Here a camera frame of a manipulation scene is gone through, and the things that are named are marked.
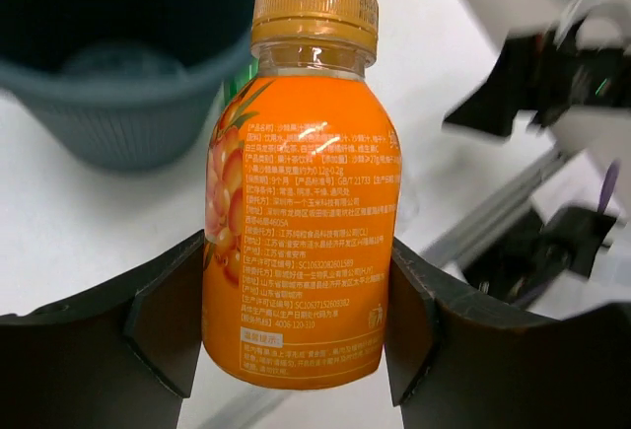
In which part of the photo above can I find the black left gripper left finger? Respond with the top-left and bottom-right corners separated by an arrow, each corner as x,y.
1,232 -> 204,429

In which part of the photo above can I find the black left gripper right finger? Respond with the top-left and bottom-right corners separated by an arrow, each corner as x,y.
386,242 -> 630,428

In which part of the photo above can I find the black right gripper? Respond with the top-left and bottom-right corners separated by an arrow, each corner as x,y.
443,19 -> 630,128

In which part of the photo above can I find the orange juice plastic bottle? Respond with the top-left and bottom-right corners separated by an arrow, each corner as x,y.
201,0 -> 402,391

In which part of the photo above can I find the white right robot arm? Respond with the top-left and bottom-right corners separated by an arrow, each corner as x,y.
445,0 -> 630,205

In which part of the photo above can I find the dark teal plastic bin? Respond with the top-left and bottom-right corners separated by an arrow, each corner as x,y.
1,0 -> 254,171

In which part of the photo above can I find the aluminium table edge rail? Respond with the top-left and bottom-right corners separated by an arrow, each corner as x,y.
422,149 -> 569,268

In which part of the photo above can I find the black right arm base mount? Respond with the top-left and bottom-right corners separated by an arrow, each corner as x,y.
463,204 -> 618,310

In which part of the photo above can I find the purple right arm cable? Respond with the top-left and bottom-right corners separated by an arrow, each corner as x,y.
596,159 -> 621,216

